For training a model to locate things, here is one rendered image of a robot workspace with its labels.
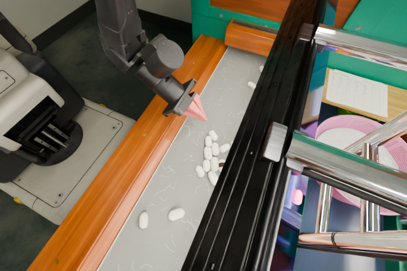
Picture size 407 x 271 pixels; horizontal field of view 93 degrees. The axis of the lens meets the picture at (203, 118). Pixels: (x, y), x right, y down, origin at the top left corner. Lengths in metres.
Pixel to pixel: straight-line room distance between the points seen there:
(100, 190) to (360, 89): 0.80
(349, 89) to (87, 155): 1.18
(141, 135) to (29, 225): 1.13
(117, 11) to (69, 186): 0.95
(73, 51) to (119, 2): 1.98
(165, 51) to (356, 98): 0.59
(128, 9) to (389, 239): 0.47
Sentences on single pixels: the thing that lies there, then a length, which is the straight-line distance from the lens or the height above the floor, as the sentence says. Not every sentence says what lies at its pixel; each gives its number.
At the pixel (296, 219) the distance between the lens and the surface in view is 0.19.
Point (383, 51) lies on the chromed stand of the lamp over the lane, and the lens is 0.27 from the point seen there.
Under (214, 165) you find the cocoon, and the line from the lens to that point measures 0.51.
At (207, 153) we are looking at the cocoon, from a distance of 0.52.
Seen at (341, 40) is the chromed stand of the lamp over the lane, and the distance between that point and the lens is 0.26.
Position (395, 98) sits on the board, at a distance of 0.83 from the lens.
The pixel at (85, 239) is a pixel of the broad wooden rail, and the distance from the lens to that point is 0.54.
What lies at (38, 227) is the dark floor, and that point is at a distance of 1.56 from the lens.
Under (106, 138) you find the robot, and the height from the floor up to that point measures 0.28.
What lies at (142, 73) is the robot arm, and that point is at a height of 0.95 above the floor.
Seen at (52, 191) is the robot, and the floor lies 0.28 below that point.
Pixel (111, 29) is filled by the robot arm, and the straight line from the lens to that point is 0.41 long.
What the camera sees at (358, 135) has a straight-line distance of 0.73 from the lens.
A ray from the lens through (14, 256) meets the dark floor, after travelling 1.60.
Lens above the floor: 1.25
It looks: 59 degrees down
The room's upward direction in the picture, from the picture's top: straight up
